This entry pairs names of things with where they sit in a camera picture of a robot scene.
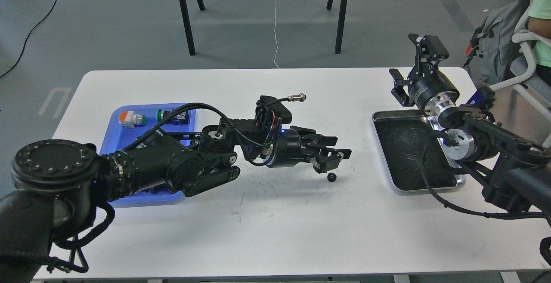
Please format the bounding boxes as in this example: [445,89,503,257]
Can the black stand legs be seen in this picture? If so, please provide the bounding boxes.
[325,0,348,55]
[179,0,205,56]

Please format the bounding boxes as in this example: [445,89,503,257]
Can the small black gear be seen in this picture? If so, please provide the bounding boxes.
[327,172,338,183]

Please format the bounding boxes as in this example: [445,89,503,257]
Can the black robot arm image left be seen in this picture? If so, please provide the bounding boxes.
[0,94,352,283]

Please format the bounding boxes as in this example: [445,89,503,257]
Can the person in green shirt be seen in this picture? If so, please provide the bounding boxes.
[528,0,551,85]

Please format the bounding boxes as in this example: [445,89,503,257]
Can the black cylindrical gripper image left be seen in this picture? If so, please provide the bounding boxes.
[265,126,352,174]

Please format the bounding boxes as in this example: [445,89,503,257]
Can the white chair frame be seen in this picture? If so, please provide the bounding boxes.
[490,0,550,121]

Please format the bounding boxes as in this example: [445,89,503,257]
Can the blue plastic tray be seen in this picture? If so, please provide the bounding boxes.
[99,103,185,207]

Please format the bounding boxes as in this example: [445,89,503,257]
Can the black stand legs right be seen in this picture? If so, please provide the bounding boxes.
[325,0,348,55]

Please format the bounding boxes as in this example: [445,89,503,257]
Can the silver metal tray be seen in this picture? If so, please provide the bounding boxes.
[372,109,466,195]

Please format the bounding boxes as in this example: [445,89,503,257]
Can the green push button switch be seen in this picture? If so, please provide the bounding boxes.
[156,108,190,126]

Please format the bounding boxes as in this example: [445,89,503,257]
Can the grey backpack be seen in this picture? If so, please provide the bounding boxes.
[463,0,531,88]

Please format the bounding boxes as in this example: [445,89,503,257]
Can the black stand legs left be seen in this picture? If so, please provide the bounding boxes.
[179,0,205,56]

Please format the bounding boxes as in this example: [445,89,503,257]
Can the black floor cable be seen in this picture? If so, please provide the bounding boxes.
[0,0,108,78]

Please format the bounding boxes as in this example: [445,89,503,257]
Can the orange push button switch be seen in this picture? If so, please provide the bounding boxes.
[118,110,146,128]

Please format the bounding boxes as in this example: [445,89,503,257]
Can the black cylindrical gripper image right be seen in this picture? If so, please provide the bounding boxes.
[388,34,460,116]

